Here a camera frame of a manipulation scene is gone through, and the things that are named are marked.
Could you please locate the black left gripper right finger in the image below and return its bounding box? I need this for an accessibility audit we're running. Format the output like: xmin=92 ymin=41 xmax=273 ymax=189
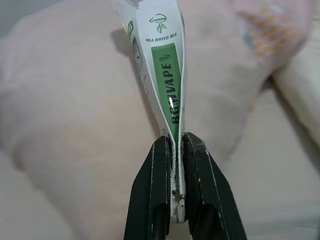
xmin=181 ymin=131 xmax=249 ymax=240

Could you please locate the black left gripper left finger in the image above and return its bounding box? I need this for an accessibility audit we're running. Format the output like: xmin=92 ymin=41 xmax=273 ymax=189
xmin=126 ymin=135 xmax=176 ymax=240

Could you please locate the white green vape box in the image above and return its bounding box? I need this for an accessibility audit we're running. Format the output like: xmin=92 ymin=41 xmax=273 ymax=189
xmin=111 ymin=0 xmax=188 ymax=223

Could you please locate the pink floral pillow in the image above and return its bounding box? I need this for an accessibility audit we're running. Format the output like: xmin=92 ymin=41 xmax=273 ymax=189
xmin=0 ymin=0 xmax=312 ymax=240

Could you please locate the cream cartoon print blanket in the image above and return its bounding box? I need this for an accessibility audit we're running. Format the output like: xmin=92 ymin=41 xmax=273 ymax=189
xmin=271 ymin=42 xmax=320 ymax=141

